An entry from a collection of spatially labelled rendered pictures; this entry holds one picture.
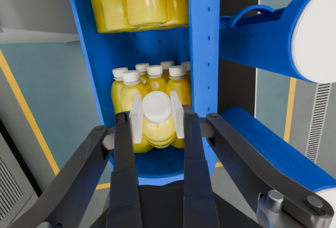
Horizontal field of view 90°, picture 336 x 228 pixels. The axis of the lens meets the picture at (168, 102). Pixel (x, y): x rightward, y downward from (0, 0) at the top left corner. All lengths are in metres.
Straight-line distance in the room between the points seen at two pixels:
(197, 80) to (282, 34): 0.38
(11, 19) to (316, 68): 0.91
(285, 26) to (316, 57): 0.12
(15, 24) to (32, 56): 1.06
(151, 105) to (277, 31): 0.50
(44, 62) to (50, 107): 0.40
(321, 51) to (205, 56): 0.41
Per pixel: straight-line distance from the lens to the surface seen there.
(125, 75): 0.38
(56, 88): 1.76
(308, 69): 0.64
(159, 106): 0.22
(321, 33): 0.64
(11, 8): 0.75
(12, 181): 2.13
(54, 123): 1.90
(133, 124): 0.16
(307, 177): 1.01
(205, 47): 0.29
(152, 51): 0.53
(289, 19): 0.62
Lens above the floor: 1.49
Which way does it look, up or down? 69 degrees down
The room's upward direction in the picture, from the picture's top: 166 degrees clockwise
